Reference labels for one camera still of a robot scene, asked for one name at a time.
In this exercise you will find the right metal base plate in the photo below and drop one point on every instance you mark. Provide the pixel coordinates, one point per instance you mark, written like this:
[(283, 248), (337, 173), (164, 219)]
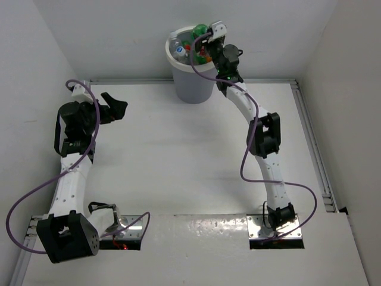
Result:
[(259, 228)]

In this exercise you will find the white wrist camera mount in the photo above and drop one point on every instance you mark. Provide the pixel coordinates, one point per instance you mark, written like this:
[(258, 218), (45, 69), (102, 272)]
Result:
[(80, 94), (217, 30)]

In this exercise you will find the red cap cola bottle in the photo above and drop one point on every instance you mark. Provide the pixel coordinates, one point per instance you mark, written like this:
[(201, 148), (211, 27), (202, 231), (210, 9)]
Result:
[(202, 51)]

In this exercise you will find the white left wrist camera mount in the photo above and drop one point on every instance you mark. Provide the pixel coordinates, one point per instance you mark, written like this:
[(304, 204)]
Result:
[(80, 94)]

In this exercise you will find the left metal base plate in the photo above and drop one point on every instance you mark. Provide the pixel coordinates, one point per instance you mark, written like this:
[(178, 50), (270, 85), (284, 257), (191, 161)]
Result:
[(128, 227)]

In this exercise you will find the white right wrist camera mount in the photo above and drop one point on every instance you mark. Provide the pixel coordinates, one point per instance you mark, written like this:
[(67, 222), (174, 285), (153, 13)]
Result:
[(217, 30)]

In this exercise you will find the grey plastic waste bin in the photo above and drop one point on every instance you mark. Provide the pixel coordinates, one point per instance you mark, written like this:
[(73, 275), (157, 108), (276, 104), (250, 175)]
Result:
[(190, 87)]

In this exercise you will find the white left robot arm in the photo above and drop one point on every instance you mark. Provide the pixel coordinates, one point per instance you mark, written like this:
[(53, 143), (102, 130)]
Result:
[(66, 233)]

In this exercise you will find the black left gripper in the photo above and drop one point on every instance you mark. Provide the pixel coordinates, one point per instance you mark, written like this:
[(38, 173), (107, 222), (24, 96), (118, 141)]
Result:
[(115, 111)]

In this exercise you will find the aluminium frame rail left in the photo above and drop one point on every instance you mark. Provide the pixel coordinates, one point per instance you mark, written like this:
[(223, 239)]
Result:
[(32, 244)]

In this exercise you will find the metal base plate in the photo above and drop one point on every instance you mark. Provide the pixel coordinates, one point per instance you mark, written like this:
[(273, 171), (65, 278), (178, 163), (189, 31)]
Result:
[(128, 227), (259, 228)]

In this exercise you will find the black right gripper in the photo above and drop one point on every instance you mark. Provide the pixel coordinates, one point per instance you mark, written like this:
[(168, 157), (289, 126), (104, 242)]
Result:
[(199, 44)]

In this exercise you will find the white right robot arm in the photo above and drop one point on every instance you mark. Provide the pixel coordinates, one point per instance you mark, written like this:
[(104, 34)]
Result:
[(264, 134)]

